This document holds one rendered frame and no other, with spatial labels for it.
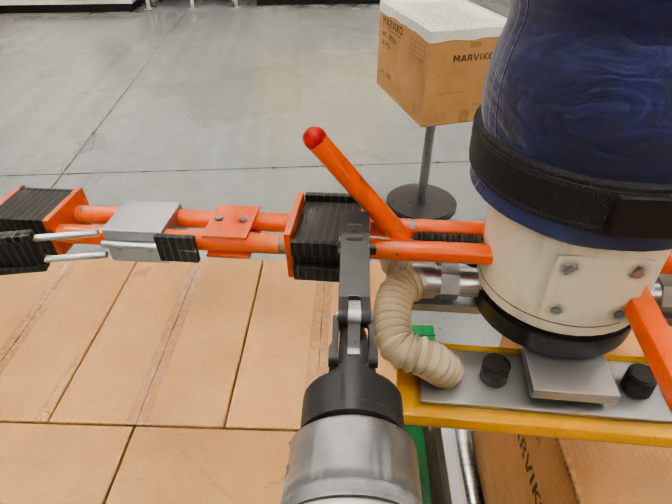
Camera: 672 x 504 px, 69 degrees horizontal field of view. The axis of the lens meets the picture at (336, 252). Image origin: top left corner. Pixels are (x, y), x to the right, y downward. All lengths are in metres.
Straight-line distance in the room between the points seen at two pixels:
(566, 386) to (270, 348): 0.90
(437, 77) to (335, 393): 1.94
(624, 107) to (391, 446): 0.26
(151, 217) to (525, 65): 0.41
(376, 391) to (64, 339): 1.22
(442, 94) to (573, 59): 1.87
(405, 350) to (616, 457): 0.34
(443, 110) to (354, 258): 1.91
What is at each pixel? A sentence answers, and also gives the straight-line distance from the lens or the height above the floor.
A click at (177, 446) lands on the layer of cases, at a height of 0.54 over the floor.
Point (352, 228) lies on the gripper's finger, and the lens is 0.46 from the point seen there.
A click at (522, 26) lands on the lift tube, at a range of 0.42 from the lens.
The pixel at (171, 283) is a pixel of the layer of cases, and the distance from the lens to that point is 1.55.
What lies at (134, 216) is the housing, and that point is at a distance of 0.60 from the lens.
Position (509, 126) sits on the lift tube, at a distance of 0.43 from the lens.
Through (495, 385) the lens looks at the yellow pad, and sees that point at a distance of 0.54.
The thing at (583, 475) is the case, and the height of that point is 0.95.
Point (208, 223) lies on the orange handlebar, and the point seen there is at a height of 1.21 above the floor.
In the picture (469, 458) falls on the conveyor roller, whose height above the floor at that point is 0.55.
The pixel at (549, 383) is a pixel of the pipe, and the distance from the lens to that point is 0.53.
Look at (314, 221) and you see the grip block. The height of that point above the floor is 1.22.
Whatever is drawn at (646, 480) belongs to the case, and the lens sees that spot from 0.74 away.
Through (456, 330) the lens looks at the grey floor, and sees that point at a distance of 2.14.
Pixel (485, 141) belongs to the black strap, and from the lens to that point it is 0.45.
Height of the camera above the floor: 1.52
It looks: 38 degrees down
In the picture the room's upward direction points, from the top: straight up
